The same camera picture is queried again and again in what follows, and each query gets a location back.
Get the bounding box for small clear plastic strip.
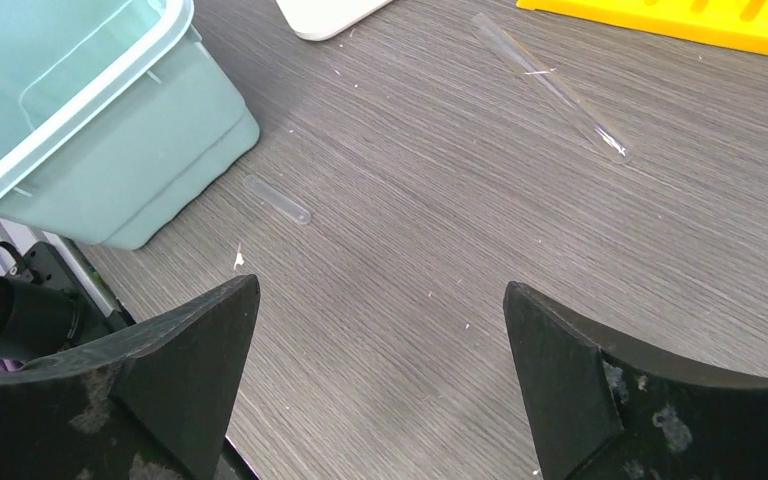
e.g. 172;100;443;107
243;175;312;225

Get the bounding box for thin glass rod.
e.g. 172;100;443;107
472;13;632;164

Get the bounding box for yellow test tube rack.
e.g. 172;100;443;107
516;0;768;56

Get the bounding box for teal plastic bin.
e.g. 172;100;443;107
0;1;260;250

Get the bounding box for white plastic lid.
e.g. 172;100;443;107
275;0;392;42

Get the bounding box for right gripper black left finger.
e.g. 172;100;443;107
0;274;260;479

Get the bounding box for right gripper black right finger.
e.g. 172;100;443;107
503;282;768;479

